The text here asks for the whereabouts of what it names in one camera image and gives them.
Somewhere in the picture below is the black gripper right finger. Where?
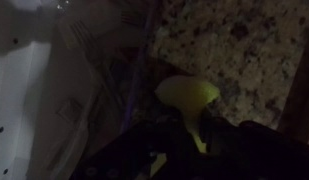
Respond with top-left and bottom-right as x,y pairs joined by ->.
182,110 -> 309,180

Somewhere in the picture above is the open white drawer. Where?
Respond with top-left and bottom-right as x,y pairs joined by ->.
0,0 -> 152,180

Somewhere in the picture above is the yellow green sponge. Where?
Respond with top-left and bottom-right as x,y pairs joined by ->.
154,75 -> 222,154

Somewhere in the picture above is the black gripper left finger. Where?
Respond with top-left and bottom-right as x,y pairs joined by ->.
70,112 -> 191,180

